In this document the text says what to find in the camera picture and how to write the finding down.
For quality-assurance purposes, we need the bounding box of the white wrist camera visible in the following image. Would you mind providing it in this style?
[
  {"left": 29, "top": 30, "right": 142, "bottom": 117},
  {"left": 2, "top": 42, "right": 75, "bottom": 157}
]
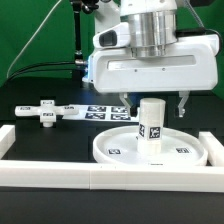
[{"left": 93, "top": 22, "right": 131, "bottom": 49}]

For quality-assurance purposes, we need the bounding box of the black cable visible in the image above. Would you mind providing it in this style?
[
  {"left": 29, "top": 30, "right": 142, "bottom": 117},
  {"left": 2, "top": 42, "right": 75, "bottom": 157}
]
[{"left": 6, "top": 60, "right": 88, "bottom": 83}]

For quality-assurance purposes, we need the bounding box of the grey cable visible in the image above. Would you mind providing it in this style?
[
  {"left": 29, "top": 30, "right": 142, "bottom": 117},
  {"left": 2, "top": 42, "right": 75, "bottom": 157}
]
[{"left": 6, "top": 0, "right": 64, "bottom": 78}]

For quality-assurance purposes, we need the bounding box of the white round table top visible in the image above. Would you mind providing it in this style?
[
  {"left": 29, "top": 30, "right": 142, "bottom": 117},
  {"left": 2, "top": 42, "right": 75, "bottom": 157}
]
[{"left": 93, "top": 126, "right": 208, "bottom": 166}]

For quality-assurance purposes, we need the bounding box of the paper sheet with markers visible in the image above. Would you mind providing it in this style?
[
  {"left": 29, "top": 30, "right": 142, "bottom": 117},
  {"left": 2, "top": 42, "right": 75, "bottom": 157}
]
[{"left": 63, "top": 105, "right": 139, "bottom": 122}]

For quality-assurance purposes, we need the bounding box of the white cross-shaped table base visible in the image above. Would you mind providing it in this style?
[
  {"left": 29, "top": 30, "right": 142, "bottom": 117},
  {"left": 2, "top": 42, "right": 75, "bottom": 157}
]
[{"left": 15, "top": 100, "right": 79, "bottom": 128}]

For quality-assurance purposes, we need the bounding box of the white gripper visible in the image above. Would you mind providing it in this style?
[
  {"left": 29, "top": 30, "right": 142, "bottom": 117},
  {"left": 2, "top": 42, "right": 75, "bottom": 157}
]
[{"left": 89, "top": 34, "right": 219, "bottom": 118}]

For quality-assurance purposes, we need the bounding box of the white left fence bar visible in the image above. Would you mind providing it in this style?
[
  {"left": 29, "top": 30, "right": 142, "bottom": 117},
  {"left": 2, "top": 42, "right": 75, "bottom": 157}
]
[{"left": 0, "top": 125, "right": 16, "bottom": 160}]

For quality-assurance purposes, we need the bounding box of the black camera stand pole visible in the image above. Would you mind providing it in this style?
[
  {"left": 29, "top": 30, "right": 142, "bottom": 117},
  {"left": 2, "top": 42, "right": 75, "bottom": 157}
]
[{"left": 69, "top": 0, "right": 99, "bottom": 66}]

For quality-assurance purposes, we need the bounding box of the white right fence bar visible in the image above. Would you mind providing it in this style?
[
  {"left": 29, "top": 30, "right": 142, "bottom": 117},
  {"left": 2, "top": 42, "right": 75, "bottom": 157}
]
[{"left": 199, "top": 132, "right": 224, "bottom": 167}]

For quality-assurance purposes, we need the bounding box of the white front fence bar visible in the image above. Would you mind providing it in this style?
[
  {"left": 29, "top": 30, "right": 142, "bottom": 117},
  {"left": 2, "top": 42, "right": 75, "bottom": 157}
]
[{"left": 0, "top": 160, "right": 224, "bottom": 193}]

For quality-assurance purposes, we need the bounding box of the white fence bar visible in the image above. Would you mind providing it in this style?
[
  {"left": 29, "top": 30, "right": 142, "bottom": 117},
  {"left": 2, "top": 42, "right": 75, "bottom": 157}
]
[
  {"left": 0, "top": 125, "right": 16, "bottom": 160},
  {"left": 199, "top": 132, "right": 224, "bottom": 167},
  {"left": 0, "top": 160, "right": 224, "bottom": 193}
]

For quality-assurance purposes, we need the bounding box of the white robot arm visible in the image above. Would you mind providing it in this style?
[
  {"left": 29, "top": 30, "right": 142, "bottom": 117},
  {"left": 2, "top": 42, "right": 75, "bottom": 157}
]
[{"left": 85, "top": 0, "right": 221, "bottom": 115}]

